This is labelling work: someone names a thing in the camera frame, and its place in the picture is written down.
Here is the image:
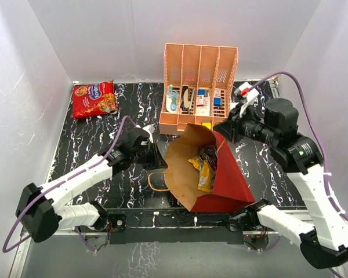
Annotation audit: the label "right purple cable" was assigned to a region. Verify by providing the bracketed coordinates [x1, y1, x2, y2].
[251, 71, 348, 232]

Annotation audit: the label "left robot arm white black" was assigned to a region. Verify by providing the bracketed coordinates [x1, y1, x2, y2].
[16, 125, 168, 243]

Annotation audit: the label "black stapler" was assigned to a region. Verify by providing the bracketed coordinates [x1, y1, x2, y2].
[181, 86, 195, 114]

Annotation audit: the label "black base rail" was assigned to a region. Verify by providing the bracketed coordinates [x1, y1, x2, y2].
[84, 207, 279, 247]

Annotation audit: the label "yellow snack packet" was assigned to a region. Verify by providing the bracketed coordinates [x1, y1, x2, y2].
[198, 161, 213, 193]
[188, 155, 203, 171]

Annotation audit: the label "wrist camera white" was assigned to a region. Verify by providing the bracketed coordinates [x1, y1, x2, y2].
[235, 82, 259, 117]
[135, 124, 155, 145]

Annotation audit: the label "purple cable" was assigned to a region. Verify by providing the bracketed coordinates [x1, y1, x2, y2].
[2, 115, 142, 253]
[251, 71, 348, 232]

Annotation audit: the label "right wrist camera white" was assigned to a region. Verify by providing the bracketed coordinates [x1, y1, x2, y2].
[235, 82, 259, 117]

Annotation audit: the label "purple brown candy packet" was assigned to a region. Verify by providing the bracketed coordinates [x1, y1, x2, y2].
[198, 145, 218, 171]

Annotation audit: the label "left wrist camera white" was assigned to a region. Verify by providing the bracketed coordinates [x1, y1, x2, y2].
[135, 124, 155, 145]

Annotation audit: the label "yellow sticky notes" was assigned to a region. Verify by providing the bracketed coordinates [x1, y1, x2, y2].
[201, 121, 212, 130]

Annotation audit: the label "blue eraser block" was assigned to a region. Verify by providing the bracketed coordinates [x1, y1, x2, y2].
[213, 97, 223, 107]

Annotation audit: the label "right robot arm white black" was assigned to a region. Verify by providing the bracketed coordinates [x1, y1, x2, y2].
[213, 98, 348, 269]

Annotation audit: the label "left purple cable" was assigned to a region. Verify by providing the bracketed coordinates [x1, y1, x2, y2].
[2, 115, 142, 253]

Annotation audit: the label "white red card box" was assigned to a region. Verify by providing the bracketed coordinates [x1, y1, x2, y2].
[196, 89, 210, 108]

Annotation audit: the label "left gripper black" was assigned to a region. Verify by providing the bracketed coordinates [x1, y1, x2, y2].
[131, 140, 168, 170]

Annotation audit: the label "red paper bag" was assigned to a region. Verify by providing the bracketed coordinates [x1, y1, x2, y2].
[162, 124, 255, 213]

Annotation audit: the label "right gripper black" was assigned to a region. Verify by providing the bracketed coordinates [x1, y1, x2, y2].
[213, 103, 279, 146]

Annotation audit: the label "red cookie snack bag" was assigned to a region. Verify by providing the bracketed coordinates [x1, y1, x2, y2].
[72, 81, 118, 119]

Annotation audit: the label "blue tape dispenser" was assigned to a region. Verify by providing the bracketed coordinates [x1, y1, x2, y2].
[165, 85, 180, 113]

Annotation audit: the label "pink desk organizer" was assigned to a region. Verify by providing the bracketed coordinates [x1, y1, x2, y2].
[159, 43, 238, 135]

